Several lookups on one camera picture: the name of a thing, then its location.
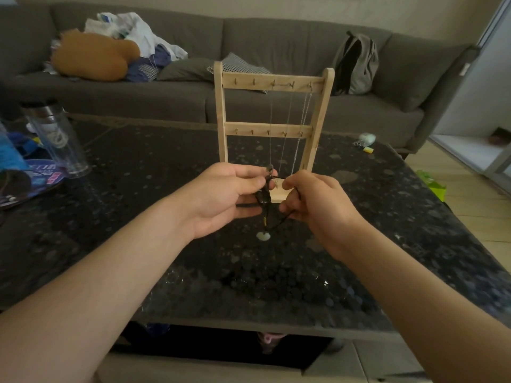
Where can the person's left hand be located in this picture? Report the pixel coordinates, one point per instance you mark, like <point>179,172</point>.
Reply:
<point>219,203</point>

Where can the green bag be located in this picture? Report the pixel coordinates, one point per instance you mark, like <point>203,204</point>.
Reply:
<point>432,185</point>

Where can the blue printed packet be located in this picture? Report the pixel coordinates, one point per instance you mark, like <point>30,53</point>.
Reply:
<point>44,177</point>

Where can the clear plastic tumbler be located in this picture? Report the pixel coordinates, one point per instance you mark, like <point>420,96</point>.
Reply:
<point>60,139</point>

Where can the person's right hand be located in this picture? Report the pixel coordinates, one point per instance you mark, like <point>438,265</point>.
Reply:
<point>323,211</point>

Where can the blue crumpled garment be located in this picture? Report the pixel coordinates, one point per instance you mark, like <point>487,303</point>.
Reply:
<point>159,58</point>

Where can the grey backpack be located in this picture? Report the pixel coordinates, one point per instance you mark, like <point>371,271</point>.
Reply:
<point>362,68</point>

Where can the pink item under table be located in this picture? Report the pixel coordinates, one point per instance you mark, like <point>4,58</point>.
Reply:
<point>271,339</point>

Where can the white crumpled garment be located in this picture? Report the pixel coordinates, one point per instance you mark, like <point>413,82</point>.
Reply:
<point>141,32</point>

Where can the person's left forearm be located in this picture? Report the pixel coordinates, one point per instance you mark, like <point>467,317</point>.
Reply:
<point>88,307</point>

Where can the checkered pillow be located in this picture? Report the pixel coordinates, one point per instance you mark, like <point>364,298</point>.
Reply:
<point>241,66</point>

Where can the grey fabric sofa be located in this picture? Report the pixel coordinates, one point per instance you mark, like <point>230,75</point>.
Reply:
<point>279,41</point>

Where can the grey flat cushion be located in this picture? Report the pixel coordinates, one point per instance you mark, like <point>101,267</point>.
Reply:
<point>185,69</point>

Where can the person's right forearm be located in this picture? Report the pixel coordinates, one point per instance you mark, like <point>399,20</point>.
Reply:
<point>439,311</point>

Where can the sliding glass door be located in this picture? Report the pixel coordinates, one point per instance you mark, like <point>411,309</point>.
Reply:
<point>495,75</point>

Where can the brown plush toy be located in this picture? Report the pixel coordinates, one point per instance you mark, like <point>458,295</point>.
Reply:
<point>94,55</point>

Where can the blue plastic bottle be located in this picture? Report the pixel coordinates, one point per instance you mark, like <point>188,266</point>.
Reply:
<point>11,153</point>

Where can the dark shoe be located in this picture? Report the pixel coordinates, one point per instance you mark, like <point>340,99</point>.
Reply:
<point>501,136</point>

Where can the wooden jewelry stand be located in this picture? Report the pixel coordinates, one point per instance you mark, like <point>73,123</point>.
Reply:
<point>259,81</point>

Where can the blue cloth item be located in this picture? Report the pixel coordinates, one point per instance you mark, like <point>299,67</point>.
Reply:
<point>157,329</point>

